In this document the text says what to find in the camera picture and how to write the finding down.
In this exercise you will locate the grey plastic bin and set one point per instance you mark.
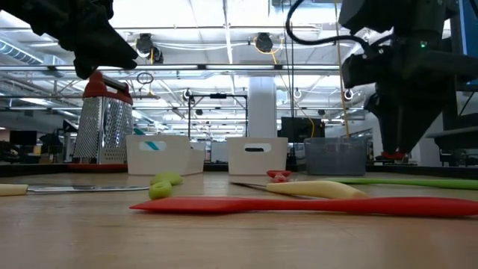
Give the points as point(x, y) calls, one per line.
point(336, 157)

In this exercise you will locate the red silicone spoon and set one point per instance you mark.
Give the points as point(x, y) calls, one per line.
point(278, 178)

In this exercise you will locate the black background monitor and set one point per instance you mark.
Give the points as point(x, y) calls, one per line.
point(298, 130)

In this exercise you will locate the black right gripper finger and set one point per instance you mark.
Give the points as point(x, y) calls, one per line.
point(414, 116)
point(388, 119)

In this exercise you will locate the green silicone spatula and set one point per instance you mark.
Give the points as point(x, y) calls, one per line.
point(429, 183)

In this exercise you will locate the teal silicone spatula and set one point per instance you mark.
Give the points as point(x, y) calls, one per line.
point(152, 145)

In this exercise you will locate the red background seat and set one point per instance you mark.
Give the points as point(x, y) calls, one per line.
point(392, 157)

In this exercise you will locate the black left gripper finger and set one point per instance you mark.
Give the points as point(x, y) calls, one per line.
point(112, 56)
point(83, 69)

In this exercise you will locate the blue-screen computer monitor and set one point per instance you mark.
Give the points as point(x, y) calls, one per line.
point(470, 37)

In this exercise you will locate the grey computer desk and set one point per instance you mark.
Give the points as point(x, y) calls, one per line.
point(452, 138)

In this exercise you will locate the red silicone spatula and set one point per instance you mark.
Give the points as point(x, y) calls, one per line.
point(261, 205)

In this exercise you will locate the dark background monitor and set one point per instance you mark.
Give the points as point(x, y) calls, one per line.
point(23, 138)

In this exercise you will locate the black metal stand frame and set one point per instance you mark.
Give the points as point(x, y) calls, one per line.
point(217, 96)

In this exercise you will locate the green silicone spoon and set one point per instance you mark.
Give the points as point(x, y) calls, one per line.
point(158, 190)

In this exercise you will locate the white plastic bin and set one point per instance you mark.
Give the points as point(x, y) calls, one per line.
point(164, 164)
point(257, 162)

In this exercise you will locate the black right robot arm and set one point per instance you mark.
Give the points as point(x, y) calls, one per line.
point(392, 15)

